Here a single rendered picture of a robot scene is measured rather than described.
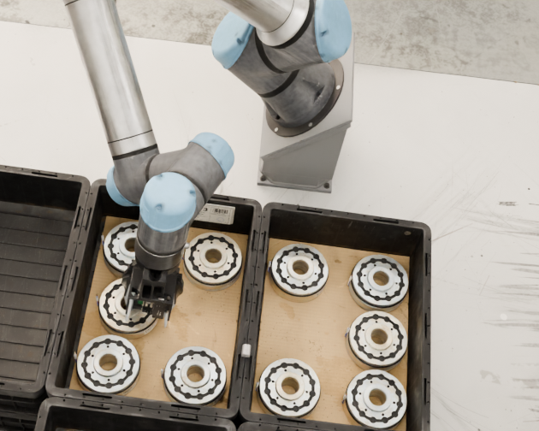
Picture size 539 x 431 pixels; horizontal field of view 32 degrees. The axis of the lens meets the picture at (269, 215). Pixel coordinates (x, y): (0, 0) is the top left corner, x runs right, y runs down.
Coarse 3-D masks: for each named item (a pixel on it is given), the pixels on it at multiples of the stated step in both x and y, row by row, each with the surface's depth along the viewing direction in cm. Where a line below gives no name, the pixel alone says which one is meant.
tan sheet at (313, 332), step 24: (288, 240) 173; (336, 264) 172; (408, 264) 173; (264, 288) 168; (336, 288) 169; (408, 288) 171; (264, 312) 165; (288, 312) 166; (312, 312) 166; (336, 312) 167; (360, 312) 167; (264, 336) 163; (288, 336) 164; (312, 336) 164; (336, 336) 165; (264, 360) 161; (312, 360) 162; (336, 360) 162; (336, 384) 160; (336, 408) 158
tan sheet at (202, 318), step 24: (240, 240) 172; (96, 264) 167; (96, 288) 164; (192, 288) 166; (240, 288) 167; (96, 312) 162; (192, 312) 164; (216, 312) 164; (96, 336) 160; (144, 336) 161; (168, 336) 161; (192, 336) 162; (216, 336) 162; (144, 360) 159; (168, 360) 159; (72, 384) 155; (144, 384) 156
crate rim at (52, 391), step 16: (96, 192) 163; (256, 208) 164; (256, 224) 163; (80, 240) 158; (256, 240) 161; (80, 256) 156; (256, 256) 160; (64, 304) 151; (64, 320) 150; (240, 320) 153; (64, 336) 149; (240, 336) 152; (240, 352) 150; (240, 368) 149; (48, 384) 144; (240, 384) 148; (96, 400) 144; (112, 400) 144; (128, 400) 144; (144, 400) 145; (160, 400) 145; (224, 416) 145
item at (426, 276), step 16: (272, 208) 165; (288, 208) 165; (304, 208) 165; (320, 208) 166; (384, 224) 166; (400, 224) 166; (416, 224) 166; (256, 272) 158; (256, 288) 156; (256, 304) 156; (256, 320) 154; (256, 336) 152; (240, 400) 146; (240, 416) 146; (256, 416) 145; (272, 416) 146; (288, 416) 146
